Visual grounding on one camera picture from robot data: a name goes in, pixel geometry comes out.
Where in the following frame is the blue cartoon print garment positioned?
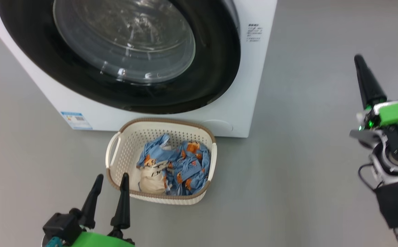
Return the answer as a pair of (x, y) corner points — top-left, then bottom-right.
(136, 134), (211, 196)

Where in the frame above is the blue energy label sticker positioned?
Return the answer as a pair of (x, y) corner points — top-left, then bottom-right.
(61, 111), (93, 131)

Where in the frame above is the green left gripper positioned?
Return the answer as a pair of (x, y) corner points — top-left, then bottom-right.
(69, 173), (136, 247)

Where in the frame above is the black round glass washer door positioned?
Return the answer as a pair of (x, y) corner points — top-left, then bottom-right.
(0, 0), (241, 115)

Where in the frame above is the white front-load washing machine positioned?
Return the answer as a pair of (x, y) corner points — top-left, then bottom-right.
(0, 0), (278, 138)

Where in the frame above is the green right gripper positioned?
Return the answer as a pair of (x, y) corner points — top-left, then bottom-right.
(354, 54), (398, 131)

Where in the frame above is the cream white garment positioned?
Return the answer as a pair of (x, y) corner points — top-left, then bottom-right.
(139, 161), (168, 193)

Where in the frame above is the cream perforated laundry basket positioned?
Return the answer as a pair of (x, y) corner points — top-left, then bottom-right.
(105, 118), (217, 205)

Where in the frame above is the round white filter cover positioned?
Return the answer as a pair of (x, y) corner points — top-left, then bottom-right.
(201, 119), (234, 135)

